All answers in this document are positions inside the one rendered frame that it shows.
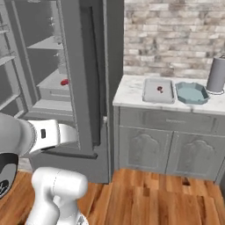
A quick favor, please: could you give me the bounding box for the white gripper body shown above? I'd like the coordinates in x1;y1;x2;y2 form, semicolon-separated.
58;123;79;147

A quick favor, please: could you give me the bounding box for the grey counter cabinet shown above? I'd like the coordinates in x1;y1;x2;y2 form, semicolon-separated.
112;105;225;185

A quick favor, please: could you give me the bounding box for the teal octagonal tupperware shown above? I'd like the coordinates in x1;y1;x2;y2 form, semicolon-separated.
174;82;211;105

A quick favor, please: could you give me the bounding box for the grey drawer front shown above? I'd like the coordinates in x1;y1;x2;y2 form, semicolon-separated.
119;106;220;136

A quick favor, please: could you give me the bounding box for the grey arched cupboard door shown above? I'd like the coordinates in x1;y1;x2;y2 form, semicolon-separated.
118;126;174;174
165;132;225;182

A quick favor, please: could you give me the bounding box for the grey fridge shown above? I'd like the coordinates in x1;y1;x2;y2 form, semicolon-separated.
0;0;126;184

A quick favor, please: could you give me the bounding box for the grey fridge door with shelves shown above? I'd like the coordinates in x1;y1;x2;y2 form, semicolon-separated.
0;0;33;119

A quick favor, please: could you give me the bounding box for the grey drawer handle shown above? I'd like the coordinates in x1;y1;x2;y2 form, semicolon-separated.
164;118;186;123

